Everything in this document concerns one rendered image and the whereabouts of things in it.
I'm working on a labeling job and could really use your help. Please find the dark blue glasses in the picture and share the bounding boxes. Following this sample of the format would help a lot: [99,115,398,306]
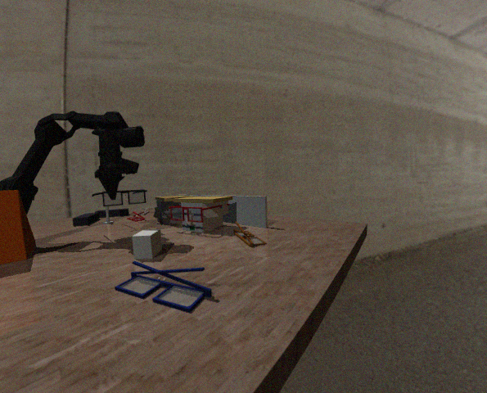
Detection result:
[115,261,211,313]

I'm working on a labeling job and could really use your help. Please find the long grey flat bar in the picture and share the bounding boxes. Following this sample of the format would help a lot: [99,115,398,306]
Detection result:
[174,195,268,228]

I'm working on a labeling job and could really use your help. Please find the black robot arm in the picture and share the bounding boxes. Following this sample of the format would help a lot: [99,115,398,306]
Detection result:
[0,111,145,214]

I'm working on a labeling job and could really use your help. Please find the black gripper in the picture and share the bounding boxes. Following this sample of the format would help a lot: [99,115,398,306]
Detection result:
[94,147,131,200]

